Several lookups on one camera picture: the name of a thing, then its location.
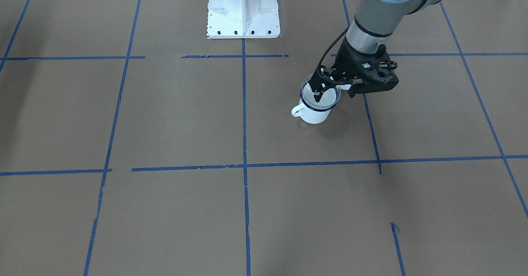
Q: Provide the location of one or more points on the white enamel mug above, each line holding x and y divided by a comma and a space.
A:
312, 111

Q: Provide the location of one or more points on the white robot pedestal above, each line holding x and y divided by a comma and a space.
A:
237, 19

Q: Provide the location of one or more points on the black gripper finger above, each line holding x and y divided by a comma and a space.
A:
317, 84

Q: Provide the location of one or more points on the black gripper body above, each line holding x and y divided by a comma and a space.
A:
345, 62

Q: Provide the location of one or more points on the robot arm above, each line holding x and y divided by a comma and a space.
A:
374, 23

